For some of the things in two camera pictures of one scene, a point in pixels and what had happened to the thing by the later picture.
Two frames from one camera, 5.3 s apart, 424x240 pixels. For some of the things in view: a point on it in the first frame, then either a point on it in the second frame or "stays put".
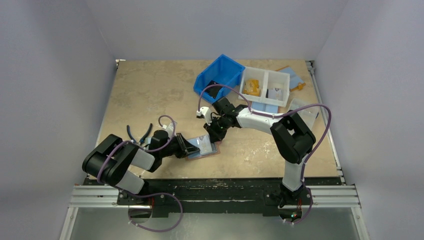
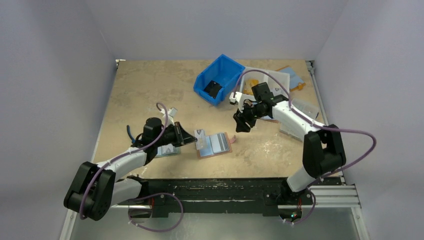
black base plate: x=183 y=196 stays put
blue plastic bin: x=223 y=70 stays put
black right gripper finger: x=216 y=134 -> x=244 y=121
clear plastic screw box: x=309 y=114 stays put
